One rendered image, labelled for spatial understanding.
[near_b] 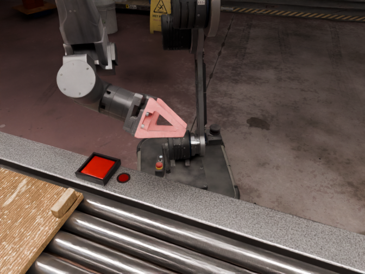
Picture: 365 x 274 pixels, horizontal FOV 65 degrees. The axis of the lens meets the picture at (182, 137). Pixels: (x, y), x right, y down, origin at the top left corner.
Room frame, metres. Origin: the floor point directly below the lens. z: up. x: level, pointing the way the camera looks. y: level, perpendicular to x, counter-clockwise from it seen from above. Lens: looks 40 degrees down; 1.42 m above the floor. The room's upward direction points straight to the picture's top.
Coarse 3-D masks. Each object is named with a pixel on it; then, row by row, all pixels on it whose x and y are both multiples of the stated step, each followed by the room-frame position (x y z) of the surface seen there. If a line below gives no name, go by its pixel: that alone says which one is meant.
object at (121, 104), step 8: (112, 88) 0.44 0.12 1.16; (120, 88) 0.45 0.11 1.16; (104, 96) 0.43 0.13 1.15; (112, 96) 0.43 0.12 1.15; (120, 96) 0.43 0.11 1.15; (128, 96) 0.43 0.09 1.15; (136, 96) 0.41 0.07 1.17; (112, 104) 0.42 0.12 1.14; (120, 104) 0.42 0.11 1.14; (128, 104) 0.42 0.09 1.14; (136, 104) 0.40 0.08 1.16; (104, 112) 0.42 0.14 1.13; (112, 112) 0.41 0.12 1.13; (120, 112) 0.41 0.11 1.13; (128, 112) 0.39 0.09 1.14; (136, 112) 0.43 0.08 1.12; (120, 120) 0.42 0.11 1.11; (128, 120) 0.38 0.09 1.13; (128, 128) 0.38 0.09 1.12
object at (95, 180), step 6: (90, 156) 0.51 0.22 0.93; (102, 156) 0.51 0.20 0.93; (108, 156) 0.51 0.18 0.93; (84, 162) 0.49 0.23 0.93; (120, 162) 0.50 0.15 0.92; (114, 168) 0.47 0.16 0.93; (78, 174) 0.45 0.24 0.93; (84, 174) 0.45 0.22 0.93; (108, 174) 0.45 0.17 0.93; (90, 180) 0.44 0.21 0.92; (96, 180) 0.44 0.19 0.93; (102, 180) 0.43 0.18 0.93; (108, 180) 0.45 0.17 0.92
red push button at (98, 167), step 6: (96, 156) 0.51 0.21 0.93; (90, 162) 0.49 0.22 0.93; (96, 162) 0.49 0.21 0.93; (102, 162) 0.49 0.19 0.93; (108, 162) 0.49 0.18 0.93; (114, 162) 0.49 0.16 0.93; (84, 168) 0.47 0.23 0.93; (90, 168) 0.47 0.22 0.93; (96, 168) 0.47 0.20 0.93; (102, 168) 0.47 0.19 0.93; (108, 168) 0.47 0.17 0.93; (90, 174) 0.45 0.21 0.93; (96, 174) 0.45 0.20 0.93; (102, 174) 0.45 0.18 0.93
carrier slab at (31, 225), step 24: (0, 168) 0.47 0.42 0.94; (0, 192) 0.40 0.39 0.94; (24, 192) 0.40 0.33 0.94; (48, 192) 0.40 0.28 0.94; (0, 216) 0.34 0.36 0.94; (24, 216) 0.34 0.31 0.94; (48, 216) 0.34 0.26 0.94; (0, 240) 0.28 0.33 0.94; (24, 240) 0.28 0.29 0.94; (48, 240) 0.29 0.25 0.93; (0, 264) 0.24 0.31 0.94; (24, 264) 0.24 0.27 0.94
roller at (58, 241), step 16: (64, 240) 0.29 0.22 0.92; (80, 240) 0.30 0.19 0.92; (64, 256) 0.27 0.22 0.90; (80, 256) 0.27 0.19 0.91; (96, 256) 0.26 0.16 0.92; (112, 256) 0.26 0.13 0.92; (128, 256) 0.27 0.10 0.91; (112, 272) 0.24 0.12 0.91; (128, 272) 0.24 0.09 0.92; (144, 272) 0.23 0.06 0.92; (160, 272) 0.23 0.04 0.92
